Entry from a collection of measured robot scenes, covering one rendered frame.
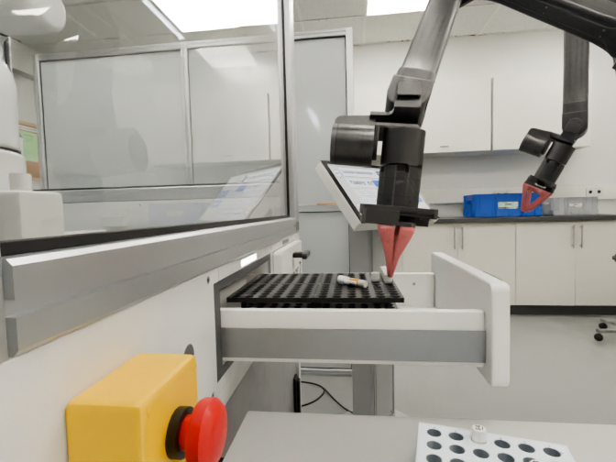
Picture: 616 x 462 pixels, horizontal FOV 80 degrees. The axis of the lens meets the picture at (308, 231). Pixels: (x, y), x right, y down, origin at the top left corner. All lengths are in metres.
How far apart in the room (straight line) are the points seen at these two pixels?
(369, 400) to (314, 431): 1.22
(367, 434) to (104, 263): 0.33
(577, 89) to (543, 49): 3.64
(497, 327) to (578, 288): 3.66
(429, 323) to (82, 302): 0.33
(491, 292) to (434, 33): 0.45
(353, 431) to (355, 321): 0.12
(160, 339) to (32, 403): 0.12
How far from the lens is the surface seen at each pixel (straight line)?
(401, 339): 0.44
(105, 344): 0.27
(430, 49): 0.68
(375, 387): 1.66
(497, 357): 0.45
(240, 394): 0.60
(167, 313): 0.33
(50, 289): 0.23
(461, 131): 4.04
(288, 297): 0.48
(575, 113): 1.24
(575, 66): 1.28
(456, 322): 0.44
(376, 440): 0.46
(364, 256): 1.51
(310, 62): 2.37
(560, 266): 3.98
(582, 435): 0.54
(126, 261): 0.28
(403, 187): 0.50
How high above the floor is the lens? 1.01
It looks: 3 degrees down
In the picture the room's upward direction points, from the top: 1 degrees counter-clockwise
